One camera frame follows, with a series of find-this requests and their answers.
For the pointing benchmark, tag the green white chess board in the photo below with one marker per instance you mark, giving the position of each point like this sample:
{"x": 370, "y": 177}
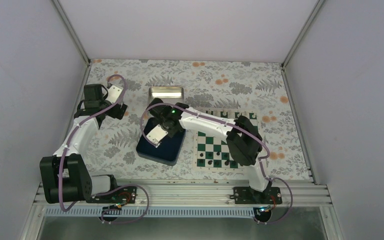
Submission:
{"x": 206, "y": 143}

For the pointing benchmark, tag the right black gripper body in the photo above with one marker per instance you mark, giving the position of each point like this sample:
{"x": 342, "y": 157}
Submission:
{"x": 174, "y": 132}

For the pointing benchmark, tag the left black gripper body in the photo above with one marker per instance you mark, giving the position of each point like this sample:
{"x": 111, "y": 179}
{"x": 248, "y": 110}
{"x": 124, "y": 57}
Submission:
{"x": 114, "y": 114}

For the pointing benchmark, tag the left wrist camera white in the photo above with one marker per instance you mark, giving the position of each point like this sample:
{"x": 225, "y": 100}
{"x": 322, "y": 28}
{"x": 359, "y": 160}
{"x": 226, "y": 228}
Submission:
{"x": 114, "y": 93}

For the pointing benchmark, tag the blue square tray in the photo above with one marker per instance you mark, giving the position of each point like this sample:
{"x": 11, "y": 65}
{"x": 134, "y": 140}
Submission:
{"x": 166, "y": 153}

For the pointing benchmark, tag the silver metal tin tray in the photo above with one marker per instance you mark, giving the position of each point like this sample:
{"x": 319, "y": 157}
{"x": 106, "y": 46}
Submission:
{"x": 168, "y": 94}

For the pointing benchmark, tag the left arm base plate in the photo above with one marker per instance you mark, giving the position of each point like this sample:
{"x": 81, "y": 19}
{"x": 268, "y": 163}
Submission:
{"x": 122, "y": 196}

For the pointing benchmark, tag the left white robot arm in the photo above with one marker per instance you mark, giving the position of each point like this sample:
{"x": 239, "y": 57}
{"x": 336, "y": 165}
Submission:
{"x": 65, "y": 177}

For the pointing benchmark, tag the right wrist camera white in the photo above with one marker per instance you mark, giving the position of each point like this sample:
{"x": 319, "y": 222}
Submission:
{"x": 156, "y": 135}

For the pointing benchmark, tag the black chess pieces row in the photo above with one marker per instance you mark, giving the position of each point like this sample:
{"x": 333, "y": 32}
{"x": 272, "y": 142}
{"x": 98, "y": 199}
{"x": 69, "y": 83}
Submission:
{"x": 218, "y": 160}

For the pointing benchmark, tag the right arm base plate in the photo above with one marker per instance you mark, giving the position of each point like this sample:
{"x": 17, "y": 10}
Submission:
{"x": 249, "y": 196}

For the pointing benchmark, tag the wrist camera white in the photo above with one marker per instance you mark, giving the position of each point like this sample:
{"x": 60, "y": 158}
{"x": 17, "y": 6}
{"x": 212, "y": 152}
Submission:
{"x": 114, "y": 93}
{"x": 156, "y": 135}

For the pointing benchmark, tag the floral patterned table mat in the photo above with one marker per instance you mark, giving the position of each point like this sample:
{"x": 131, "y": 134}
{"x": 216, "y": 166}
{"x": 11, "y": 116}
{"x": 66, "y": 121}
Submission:
{"x": 237, "y": 86}

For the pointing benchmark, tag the aluminium rail frame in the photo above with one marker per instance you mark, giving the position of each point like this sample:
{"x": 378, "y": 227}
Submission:
{"x": 159, "y": 198}

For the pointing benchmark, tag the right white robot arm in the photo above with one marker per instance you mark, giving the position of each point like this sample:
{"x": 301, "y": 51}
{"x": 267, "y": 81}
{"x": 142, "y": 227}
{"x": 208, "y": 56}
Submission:
{"x": 244, "y": 142}

